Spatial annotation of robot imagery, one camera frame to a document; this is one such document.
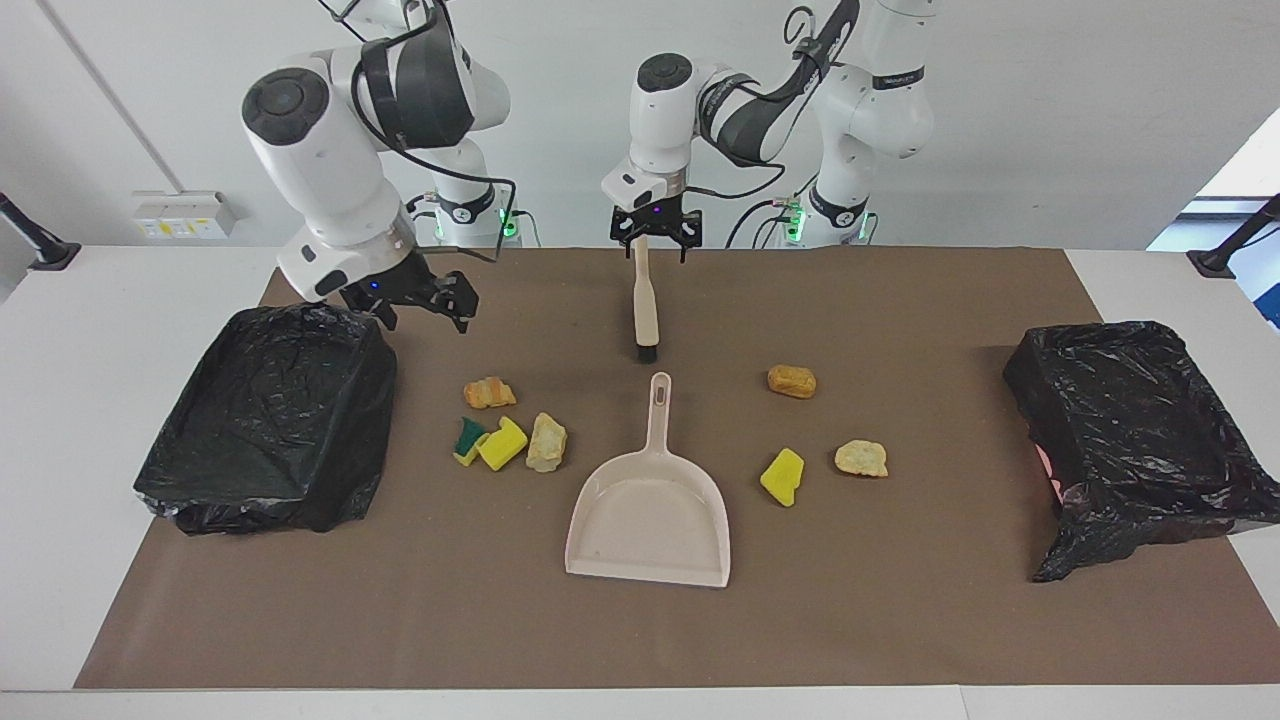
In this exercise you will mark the yellow sponge piece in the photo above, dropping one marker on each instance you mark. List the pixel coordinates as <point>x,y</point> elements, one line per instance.
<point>782,477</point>
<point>502,445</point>

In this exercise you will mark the orange striped sponge piece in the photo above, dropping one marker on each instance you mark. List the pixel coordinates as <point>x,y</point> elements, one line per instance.
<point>489,392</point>

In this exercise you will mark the angular beige sponge chunk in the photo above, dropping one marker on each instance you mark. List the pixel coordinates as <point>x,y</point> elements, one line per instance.
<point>546,443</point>

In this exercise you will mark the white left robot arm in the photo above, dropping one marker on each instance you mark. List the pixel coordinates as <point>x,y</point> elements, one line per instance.
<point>660,120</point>

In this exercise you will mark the yellow green scouring sponge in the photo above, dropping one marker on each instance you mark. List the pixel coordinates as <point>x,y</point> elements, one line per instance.
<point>467,440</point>

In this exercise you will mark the beige plastic dustpan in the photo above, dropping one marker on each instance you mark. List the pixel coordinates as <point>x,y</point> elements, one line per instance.
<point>650,520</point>

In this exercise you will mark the rounded beige sponge chunk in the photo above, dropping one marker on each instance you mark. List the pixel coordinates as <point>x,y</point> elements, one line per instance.
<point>860,458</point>

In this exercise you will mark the brown paper table mat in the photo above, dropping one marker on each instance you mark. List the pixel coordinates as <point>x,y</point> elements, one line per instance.
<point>640,630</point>

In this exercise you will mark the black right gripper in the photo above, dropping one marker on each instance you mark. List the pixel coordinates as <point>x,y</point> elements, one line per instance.
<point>395,285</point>

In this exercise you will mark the brown sponge chunk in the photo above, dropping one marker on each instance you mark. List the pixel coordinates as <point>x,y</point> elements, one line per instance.
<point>791,381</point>

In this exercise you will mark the white wall socket box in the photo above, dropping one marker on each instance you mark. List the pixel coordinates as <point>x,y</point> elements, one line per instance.
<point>185,215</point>

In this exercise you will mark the pink bin in black bag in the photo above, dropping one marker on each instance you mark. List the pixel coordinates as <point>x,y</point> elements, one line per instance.
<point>1130,430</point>

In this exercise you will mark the beige brush black bristles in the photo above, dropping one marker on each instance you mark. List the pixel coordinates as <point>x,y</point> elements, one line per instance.
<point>645,310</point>

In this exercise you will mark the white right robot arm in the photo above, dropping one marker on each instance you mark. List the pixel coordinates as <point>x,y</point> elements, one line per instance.
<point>330,150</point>

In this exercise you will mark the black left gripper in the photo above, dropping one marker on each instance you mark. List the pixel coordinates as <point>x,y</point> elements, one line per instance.
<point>657,218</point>

